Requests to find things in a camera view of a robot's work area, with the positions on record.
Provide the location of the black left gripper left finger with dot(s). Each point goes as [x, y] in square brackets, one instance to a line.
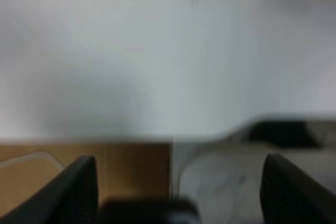
[71, 197]

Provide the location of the clear plastic container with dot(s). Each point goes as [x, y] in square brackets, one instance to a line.
[38, 155]

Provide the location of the black floor object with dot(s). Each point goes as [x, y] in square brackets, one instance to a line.
[285, 134]

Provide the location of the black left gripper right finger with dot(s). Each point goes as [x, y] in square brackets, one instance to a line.
[288, 195]

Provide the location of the black base block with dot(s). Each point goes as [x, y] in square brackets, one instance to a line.
[148, 210]

